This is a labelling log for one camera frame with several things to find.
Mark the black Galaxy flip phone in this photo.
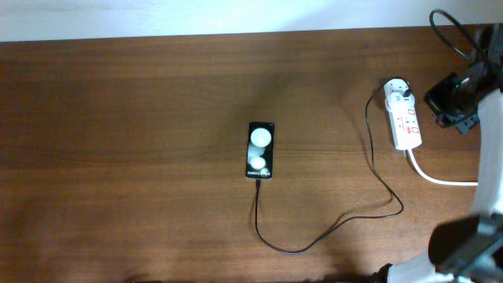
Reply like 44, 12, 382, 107
245, 122, 275, 180

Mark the white charger adapter plug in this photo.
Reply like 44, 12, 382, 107
384, 86, 415, 112

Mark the black charger cable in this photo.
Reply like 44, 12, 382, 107
254, 76, 413, 255

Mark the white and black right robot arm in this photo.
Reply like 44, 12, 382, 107
374, 24, 502, 282

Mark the white power strip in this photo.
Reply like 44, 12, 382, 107
384, 79, 422, 151

